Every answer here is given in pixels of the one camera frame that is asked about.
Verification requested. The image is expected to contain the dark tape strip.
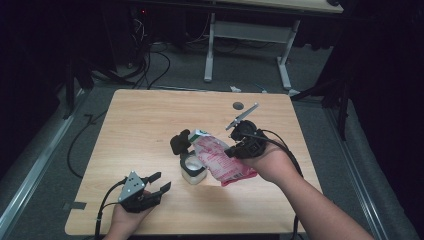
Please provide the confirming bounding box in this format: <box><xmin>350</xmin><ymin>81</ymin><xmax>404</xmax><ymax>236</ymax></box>
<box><xmin>63</xmin><ymin>201</ymin><xmax>88</xmax><ymax>211</ymax></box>

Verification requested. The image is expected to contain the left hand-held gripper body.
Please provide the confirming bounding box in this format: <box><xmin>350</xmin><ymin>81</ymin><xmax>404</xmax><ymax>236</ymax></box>
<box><xmin>118</xmin><ymin>170</ymin><xmax>163</xmax><ymax>214</ymax></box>

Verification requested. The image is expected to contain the person's left hand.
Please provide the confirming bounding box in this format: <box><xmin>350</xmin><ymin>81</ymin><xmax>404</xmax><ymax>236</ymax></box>
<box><xmin>108</xmin><ymin>203</ymin><xmax>149</xmax><ymax>236</ymax></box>

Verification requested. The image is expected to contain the desk with white metal frame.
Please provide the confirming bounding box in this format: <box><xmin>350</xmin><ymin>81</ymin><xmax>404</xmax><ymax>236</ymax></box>
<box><xmin>133</xmin><ymin>0</ymin><xmax>344</xmax><ymax>98</ymax></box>

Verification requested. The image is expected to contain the right hand-held gripper cable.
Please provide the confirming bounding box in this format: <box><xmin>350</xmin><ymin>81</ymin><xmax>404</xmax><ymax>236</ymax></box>
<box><xmin>241</xmin><ymin>129</ymin><xmax>305</xmax><ymax>240</ymax></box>

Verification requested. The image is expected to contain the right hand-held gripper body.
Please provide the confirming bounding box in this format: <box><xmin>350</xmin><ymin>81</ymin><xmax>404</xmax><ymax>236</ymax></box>
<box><xmin>225</xmin><ymin>102</ymin><xmax>268</xmax><ymax>159</ymax></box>

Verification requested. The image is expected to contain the black tripod stand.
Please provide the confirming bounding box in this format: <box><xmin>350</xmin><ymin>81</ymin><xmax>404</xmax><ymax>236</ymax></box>
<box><xmin>289</xmin><ymin>71</ymin><xmax>355</xmax><ymax>141</ymax></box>

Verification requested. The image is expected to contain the pink bag of white granules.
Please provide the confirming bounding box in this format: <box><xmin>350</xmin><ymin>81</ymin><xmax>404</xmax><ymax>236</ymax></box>
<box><xmin>188</xmin><ymin>129</ymin><xmax>258</xmax><ymax>187</ymax></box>

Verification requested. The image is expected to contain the left hand-held gripper cable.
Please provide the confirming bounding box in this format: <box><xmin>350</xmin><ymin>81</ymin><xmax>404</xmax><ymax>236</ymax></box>
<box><xmin>94</xmin><ymin>178</ymin><xmax>129</xmax><ymax>240</ymax></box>

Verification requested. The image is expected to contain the person's right hand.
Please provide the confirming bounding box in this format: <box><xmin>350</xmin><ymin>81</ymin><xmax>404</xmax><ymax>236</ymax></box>
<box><xmin>239</xmin><ymin>143</ymin><xmax>303</xmax><ymax>186</ymax></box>

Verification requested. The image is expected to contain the black metal stand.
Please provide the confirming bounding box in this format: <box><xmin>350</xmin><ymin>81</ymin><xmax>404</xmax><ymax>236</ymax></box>
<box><xmin>62</xmin><ymin>49</ymin><xmax>95</xmax><ymax>120</ymax></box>

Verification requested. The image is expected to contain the glass jar with black lid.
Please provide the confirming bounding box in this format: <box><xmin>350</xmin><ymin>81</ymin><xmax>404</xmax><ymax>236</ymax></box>
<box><xmin>169</xmin><ymin>129</ymin><xmax>208</xmax><ymax>185</ymax></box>

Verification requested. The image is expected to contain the black floor cable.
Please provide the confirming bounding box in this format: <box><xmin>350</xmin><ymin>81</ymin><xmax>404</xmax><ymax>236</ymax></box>
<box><xmin>66</xmin><ymin>109</ymin><xmax>109</xmax><ymax>179</ymax></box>

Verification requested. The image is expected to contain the hand-held gripper cable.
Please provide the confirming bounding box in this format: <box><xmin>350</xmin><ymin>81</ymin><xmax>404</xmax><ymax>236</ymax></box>
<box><xmin>241</xmin><ymin>129</ymin><xmax>305</xmax><ymax>240</ymax></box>
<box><xmin>94</xmin><ymin>178</ymin><xmax>129</xmax><ymax>240</ymax></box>

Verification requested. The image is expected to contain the grey metal floor rail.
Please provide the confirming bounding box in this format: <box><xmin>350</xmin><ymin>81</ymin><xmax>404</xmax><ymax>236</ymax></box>
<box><xmin>0</xmin><ymin>89</ymin><xmax>91</xmax><ymax>240</ymax></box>
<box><xmin>324</xmin><ymin>106</ymin><xmax>384</xmax><ymax>229</ymax></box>

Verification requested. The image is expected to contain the bundle of black cables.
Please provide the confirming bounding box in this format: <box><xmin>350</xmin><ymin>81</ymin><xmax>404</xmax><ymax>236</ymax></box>
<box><xmin>124</xmin><ymin>6</ymin><xmax>173</xmax><ymax>91</ymax></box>

